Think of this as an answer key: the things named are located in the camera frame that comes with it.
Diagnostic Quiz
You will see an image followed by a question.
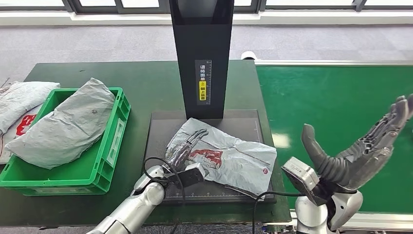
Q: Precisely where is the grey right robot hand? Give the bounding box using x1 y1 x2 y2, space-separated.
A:
300 94 413 191

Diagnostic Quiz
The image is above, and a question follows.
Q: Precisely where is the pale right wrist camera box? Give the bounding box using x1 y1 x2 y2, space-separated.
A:
281 156 326 207

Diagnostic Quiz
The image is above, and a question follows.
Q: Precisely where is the grey parcel bag red print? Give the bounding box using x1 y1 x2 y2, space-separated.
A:
166 117 278 198

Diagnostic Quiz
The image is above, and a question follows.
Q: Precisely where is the black inbound scanner machine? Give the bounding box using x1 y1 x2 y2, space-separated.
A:
142 0 278 206

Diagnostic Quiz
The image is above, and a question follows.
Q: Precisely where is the plain grey parcel bag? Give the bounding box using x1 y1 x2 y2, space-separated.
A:
4 77 116 170

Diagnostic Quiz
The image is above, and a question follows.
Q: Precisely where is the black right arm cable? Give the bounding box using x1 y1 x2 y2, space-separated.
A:
251 190 305 234

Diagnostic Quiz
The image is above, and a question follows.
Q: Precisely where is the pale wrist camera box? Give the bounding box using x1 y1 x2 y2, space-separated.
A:
281 156 326 207
168 162 210 189

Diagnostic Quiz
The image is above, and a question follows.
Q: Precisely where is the green plastic crate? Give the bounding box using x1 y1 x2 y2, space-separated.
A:
0 87 131 196

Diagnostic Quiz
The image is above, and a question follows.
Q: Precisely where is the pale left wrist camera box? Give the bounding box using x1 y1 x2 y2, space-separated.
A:
168 162 210 189

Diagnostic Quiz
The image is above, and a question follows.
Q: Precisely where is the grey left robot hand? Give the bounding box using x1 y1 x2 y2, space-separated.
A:
166 128 210 172

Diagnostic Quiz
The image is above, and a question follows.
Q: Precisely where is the crumpled grey parcel bag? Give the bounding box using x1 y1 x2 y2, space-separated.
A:
0 81 61 134

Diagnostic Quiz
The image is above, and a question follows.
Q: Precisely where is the green conveyor belt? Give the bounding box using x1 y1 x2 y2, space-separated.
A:
256 65 413 215

